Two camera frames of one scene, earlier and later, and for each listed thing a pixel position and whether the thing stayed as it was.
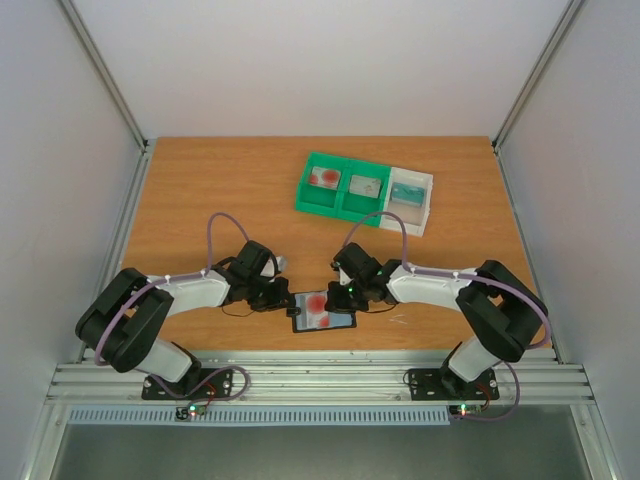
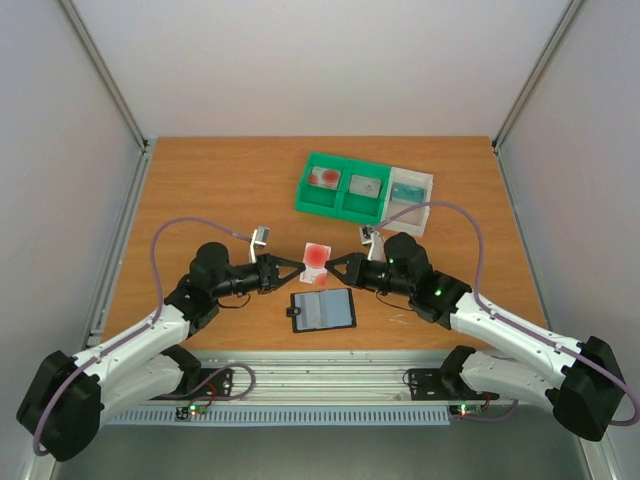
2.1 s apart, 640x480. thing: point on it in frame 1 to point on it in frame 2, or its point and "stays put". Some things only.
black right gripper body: (337, 300) to (356, 271)
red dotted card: (313, 310) to (315, 258)
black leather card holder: (314, 314) stays put
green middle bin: (362, 192) stays put
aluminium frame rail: (329, 377) stays put
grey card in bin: (365, 186) stays put
